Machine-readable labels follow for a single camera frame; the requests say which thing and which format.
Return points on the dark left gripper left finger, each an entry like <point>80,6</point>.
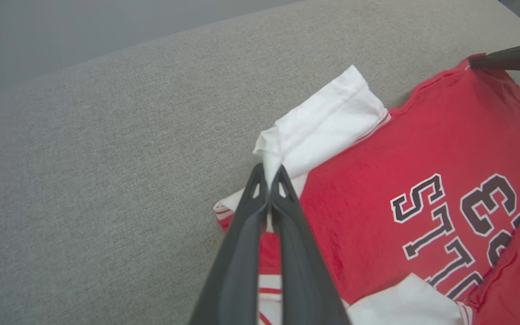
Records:
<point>237,271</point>

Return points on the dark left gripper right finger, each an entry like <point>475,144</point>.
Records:
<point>305,271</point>

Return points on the red and white basketball jersey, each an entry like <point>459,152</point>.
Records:
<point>400,149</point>

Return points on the grey fabric sofa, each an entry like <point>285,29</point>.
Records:
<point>84,203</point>

